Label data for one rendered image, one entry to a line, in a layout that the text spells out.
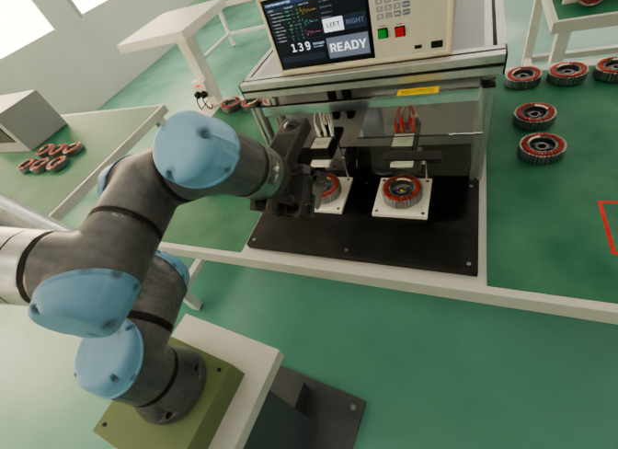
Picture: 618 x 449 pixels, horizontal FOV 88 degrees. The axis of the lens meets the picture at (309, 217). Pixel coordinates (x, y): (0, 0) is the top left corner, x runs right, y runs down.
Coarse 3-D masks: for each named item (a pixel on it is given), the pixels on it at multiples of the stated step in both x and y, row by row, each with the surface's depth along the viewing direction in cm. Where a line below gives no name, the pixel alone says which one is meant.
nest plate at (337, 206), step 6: (342, 180) 104; (348, 180) 104; (330, 186) 104; (342, 186) 103; (348, 186) 102; (342, 192) 101; (348, 192) 101; (342, 198) 99; (306, 204) 102; (324, 204) 99; (330, 204) 99; (336, 204) 98; (342, 204) 97; (318, 210) 99; (324, 210) 98; (330, 210) 97; (336, 210) 96; (342, 210) 97
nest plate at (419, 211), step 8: (424, 184) 94; (424, 192) 92; (376, 200) 95; (424, 200) 90; (376, 208) 93; (384, 208) 92; (392, 208) 91; (400, 208) 90; (408, 208) 89; (416, 208) 89; (424, 208) 88; (384, 216) 91; (392, 216) 90; (400, 216) 89; (408, 216) 88; (416, 216) 87; (424, 216) 86
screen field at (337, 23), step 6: (360, 12) 72; (330, 18) 75; (336, 18) 74; (342, 18) 74; (348, 18) 73; (354, 18) 73; (360, 18) 72; (324, 24) 76; (330, 24) 75; (336, 24) 75; (342, 24) 75; (348, 24) 74; (354, 24) 74; (360, 24) 73; (330, 30) 77; (336, 30) 76
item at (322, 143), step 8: (336, 128) 104; (328, 136) 99; (336, 136) 101; (312, 144) 98; (320, 144) 97; (328, 144) 96; (336, 144) 99; (312, 152) 97; (320, 152) 96; (328, 152) 95; (320, 160) 98; (328, 160) 97
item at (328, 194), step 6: (330, 174) 103; (330, 180) 101; (336, 180) 100; (336, 186) 98; (324, 192) 98; (330, 192) 97; (336, 192) 98; (324, 198) 97; (330, 198) 98; (336, 198) 99
